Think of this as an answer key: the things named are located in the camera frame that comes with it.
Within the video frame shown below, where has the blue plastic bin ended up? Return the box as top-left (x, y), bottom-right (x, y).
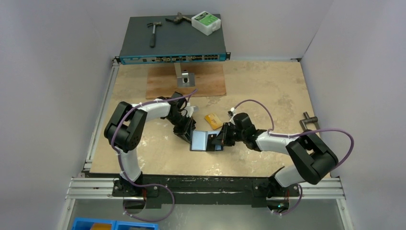
top-left (71, 218), bottom-right (159, 230)

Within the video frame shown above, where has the single black credit card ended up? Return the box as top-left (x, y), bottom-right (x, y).
top-left (205, 134), bottom-right (217, 152)

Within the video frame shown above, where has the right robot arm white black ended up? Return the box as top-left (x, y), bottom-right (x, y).
top-left (210, 113), bottom-right (338, 195)

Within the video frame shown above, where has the blue network switch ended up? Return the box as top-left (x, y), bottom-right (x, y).
top-left (115, 16), bottom-right (231, 65)

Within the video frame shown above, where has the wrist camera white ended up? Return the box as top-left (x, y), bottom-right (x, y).
top-left (185, 102), bottom-right (199, 117)
top-left (227, 107), bottom-right (237, 124)

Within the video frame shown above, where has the aluminium frame rail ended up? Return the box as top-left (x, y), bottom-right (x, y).
top-left (65, 178), bottom-right (345, 200)

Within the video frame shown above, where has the small black hammer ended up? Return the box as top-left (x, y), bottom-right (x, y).
top-left (147, 22), bottom-right (162, 48)

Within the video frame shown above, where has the metal door handle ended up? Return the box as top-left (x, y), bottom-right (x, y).
top-left (299, 112), bottom-right (320, 131)

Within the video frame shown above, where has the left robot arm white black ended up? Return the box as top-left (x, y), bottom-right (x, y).
top-left (104, 92), bottom-right (198, 196)

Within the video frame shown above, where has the white green electrical box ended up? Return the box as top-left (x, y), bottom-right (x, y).
top-left (191, 11), bottom-right (221, 36)

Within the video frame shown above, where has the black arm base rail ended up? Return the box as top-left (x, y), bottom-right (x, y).
top-left (113, 174), bottom-right (300, 210)

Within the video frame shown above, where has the metal stand bracket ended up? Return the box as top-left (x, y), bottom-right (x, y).
top-left (174, 63), bottom-right (195, 88)

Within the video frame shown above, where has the dark metal tool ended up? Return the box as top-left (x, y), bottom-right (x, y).
top-left (165, 12), bottom-right (192, 24)

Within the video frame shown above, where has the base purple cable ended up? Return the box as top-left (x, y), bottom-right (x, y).
top-left (122, 184), bottom-right (176, 223)

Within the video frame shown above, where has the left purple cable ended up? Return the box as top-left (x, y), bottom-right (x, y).
top-left (111, 88), bottom-right (199, 191)

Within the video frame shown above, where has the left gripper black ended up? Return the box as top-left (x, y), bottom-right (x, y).
top-left (166, 113), bottom-right (193, 143)

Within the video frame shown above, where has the blue leather card holder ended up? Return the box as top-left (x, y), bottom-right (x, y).
top-left (190, 130), bottom-right (224, 151)

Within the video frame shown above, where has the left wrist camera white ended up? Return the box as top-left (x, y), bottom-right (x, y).
top-left (185, 102), bottom-right (199, 117)

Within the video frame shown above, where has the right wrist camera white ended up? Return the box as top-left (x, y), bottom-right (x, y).
top-left (227, 107), bottom-right (237, 124)

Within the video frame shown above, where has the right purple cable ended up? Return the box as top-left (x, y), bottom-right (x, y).
top-left (231, 99), bottom-right (355, 173)

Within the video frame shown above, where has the brown wooden board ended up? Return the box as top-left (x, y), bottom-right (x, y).
top-left (146, 64), bottom-right (226, 99)

